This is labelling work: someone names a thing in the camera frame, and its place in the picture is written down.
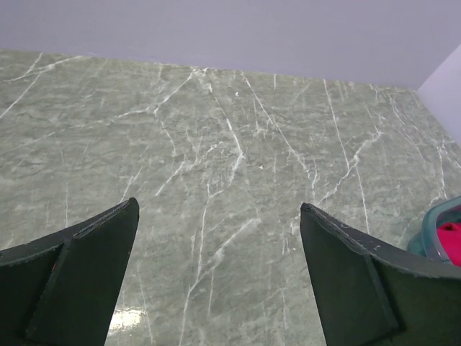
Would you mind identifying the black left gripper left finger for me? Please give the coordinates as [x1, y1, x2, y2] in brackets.
[1, 198, 139, 345]

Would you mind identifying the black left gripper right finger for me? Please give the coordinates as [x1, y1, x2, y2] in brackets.
[300, 203, 460, 346]

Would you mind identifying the teal plastic basin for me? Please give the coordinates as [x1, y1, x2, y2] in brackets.
[407, 197, 460, 265]

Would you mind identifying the red t shirt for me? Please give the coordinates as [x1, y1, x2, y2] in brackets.
[437, 223, 461, 267]

